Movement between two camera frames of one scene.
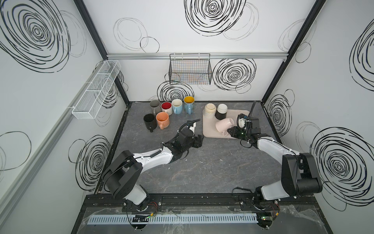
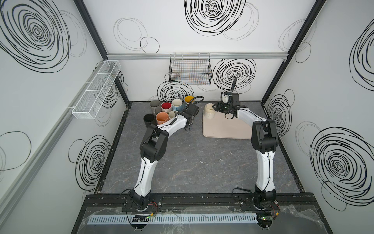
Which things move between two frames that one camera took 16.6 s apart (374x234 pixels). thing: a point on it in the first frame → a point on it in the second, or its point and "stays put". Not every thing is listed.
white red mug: [167, 106] stays put
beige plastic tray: [209, 128] stays put
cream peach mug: [162, 119] stays put
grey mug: [156, 107] stays put
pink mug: [223, 126] → [172, 114]
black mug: [150, 122] stays put
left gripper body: [197, 140] → [190, 109]
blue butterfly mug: [189, 104] stays put
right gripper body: [236, 130] → [233, 97]
